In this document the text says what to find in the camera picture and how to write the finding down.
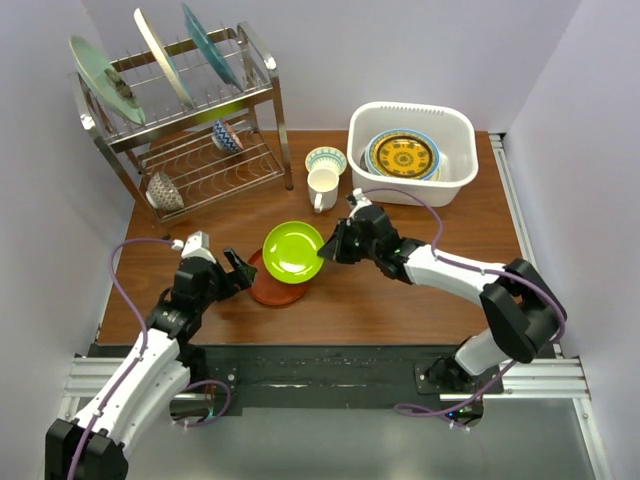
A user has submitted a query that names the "cream rimmed racked plate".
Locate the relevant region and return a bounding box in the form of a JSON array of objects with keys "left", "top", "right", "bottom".
[{"left": 133, "top": 8, "right": 195, "bottom": 109}]

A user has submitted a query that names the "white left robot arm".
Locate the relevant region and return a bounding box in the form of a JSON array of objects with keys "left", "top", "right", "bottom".
[{"left": 44, "top": 247, "right": 257, "bottom": 479}]

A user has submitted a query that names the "blue plate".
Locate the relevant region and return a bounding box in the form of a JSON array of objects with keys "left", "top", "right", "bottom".
[{"left": 364, "top": 128, "right": 444, "bottom": 179}]

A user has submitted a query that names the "blue zigzag bowl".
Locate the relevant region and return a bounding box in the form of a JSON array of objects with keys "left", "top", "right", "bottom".
[{"left": 212, "top": 119, "right": 244, "bottom": 153}]

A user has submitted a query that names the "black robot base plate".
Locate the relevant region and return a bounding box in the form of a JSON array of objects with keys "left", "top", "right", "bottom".
[{"left": 87, "top": 342, "right": 556, "bottom": 417}]

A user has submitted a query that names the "white fluted bottom plate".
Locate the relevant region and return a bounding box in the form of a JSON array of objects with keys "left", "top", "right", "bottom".
[{"left": 360, "top": 148, "right": 371, "bottom": 173}]

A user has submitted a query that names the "red plate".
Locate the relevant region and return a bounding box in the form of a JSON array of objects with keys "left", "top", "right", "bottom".
[{"left": 248, "top": 249, "right": 310, "bottom": 307}]

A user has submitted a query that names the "white plastic bin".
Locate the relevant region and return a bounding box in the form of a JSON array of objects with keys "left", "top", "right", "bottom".
[{"left": 346, "top": 101, "right": 479, "bottom": 207}]

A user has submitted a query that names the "green floral racked plate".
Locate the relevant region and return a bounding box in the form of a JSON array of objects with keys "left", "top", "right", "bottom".
[{"left": 69, "top": 35, "right": 146, "bottom": 125}]

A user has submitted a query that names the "steel dish rack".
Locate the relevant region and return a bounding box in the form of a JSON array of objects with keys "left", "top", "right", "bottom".
[{"left": 68, "top": 22, "right": 293, "bottom": 234}]

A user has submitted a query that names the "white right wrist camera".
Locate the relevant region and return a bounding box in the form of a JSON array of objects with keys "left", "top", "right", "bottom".
[{"left": 347, "top": 188, "right": 372, "bottom": 218}]

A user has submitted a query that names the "cream ceramic mug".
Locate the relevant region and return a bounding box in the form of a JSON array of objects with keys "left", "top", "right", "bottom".
[{"left": 307, "top": 168, "right": 339, "bottom": 213}]

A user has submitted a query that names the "yellow patterned small plate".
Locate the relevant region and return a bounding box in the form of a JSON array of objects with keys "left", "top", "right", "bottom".
[{"left": 371, "top": 134, "right": 436, "bottom": 179}]

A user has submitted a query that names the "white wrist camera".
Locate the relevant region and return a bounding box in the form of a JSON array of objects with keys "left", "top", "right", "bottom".
[
  {"left": 171, "top": 231, "right": 216, "bottom": 263},
  {"left": 347, "top": 188, "right": 372, "bottom": 218}
]

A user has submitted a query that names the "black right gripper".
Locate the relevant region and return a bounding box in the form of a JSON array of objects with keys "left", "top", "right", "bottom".
[{"left": 319, "top": 217, "right": 381, "bottom": 264}]

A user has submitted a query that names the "yellow woven rim plate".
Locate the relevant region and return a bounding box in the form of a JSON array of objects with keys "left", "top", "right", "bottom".
[{"left": 367, "top": 128, "right": 441, "bottom": 180}]

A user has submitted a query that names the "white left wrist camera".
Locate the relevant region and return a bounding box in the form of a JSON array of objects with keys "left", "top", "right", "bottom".
[{"left": 171, "top": 231, "right": 216, "bottom": 263}]

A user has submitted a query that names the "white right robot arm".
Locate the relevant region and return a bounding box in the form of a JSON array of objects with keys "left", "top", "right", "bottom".
[{"left": 318, "top": 205, "right": 566, "bottom": 393}]

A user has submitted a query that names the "teal patterned small bowl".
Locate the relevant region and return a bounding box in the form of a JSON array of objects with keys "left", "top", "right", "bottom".
[{"left": 305, "top": 146, "right": 348, "bottom": 176}]

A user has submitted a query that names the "teal racked plate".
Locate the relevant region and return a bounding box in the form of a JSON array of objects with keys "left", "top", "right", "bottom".
[{"left": 181, "top": 2, "right": 244, "bottom": 92}]

